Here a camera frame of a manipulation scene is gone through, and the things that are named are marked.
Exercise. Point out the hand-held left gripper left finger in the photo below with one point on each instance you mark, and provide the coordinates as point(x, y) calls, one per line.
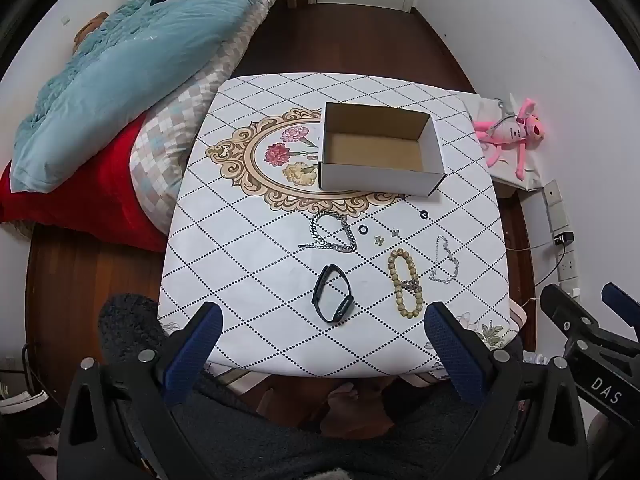
point(195, 350)

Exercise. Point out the white diamond-patterned tablecloth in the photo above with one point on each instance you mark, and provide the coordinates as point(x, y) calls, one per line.
point(250, 270)

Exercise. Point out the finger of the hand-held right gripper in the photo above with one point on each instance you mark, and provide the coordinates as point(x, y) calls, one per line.
point(562, 312)
point(622, 302)

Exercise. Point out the light blue quilt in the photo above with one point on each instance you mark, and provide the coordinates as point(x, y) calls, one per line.
point(125, 60)

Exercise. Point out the black smart band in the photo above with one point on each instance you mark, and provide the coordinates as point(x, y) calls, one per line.
point(340, 312)

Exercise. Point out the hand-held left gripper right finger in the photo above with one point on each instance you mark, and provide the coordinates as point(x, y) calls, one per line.
point(455, 355)

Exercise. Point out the white cardboard box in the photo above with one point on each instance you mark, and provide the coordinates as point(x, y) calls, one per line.
point(380, 180)

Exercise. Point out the pink plush toy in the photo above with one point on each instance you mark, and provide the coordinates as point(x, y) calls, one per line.
point(510, 135)

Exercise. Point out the white cloth bag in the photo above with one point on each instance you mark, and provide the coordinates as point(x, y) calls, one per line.
point(530, 175)

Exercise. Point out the black charger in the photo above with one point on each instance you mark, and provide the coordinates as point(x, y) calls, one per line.
point(563, 238)

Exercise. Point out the brown pillow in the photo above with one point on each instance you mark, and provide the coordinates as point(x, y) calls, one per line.
point(92, 25)

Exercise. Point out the white wall socket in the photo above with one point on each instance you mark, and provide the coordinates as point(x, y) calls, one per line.
point(569, 265)

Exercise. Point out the dark grey fleece clothing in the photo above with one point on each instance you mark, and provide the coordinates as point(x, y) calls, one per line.
point(300, 455)

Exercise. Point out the red blanket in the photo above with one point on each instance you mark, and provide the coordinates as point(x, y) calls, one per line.
point(90, 195)

